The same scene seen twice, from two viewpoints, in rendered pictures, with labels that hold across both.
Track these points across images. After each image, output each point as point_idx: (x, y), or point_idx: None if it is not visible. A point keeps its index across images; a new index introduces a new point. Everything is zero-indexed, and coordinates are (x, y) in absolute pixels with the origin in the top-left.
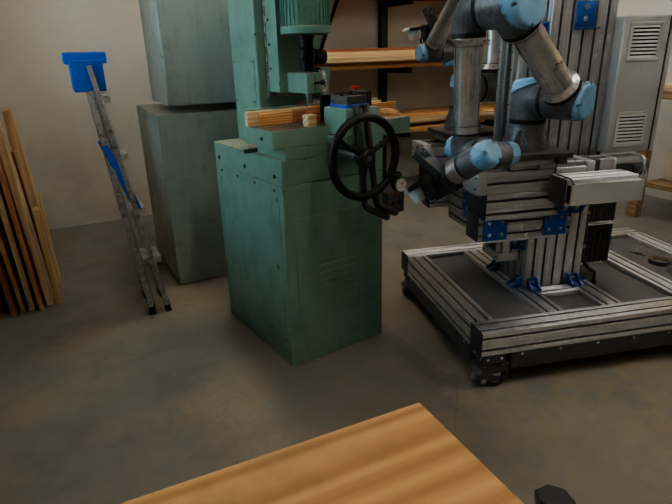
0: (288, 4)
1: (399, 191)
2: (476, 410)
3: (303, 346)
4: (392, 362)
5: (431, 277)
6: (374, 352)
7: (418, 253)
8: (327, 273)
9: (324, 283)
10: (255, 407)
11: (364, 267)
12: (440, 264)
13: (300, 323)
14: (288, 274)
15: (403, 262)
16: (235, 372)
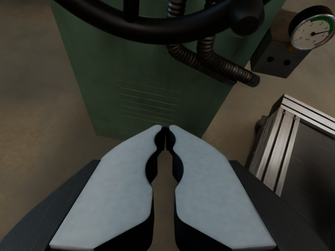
0: None
1: (295, 47)
2: None
3: (104, 129)
4: (160, 194)
5: (266, 158)
6: (162, 170)
7: (295, 109)
8: (131, 92)
9: (127, 98)
10: (27, 153)
11: (188, 107)
12: (302, 140)
13: (98, 115)
14: (73, 70)
15: (275, 104)
16: (61, 108)
